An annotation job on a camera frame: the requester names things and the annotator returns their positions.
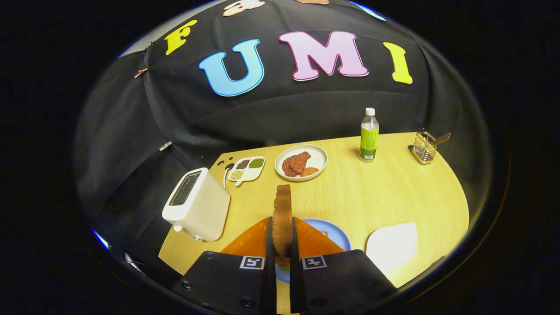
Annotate brown meat slices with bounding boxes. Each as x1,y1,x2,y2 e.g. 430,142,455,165
282,151,312,177

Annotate white toaster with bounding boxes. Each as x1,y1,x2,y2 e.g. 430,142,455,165
162,168,231,242

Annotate clear bottle green label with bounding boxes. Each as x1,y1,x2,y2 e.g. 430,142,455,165
359,108,380,163

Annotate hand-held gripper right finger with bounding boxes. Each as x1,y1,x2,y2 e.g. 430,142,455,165
290,217,398,315

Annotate white bread slice brown crust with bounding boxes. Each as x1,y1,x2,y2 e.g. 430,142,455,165
272,184,293,259

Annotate white leaf-shaped plate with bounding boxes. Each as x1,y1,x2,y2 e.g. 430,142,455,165
366,222,417,266

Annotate round white plate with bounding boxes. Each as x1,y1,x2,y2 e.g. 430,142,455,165
275,145,328,182

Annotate blue plate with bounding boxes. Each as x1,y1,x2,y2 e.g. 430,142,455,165
275,218,352,284

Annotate white divided tray of beans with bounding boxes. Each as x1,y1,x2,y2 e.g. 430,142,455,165
227,156,266,186

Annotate black backdrop cloth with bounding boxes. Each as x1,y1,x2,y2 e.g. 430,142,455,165
74,0,495,228

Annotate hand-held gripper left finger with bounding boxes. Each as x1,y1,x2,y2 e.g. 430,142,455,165
172,217,277,315

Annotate computer monitor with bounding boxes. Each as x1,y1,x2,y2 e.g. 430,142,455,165
92,228,110,251

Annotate metal wire basket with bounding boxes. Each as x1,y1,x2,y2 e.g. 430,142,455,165
408,131,437,165

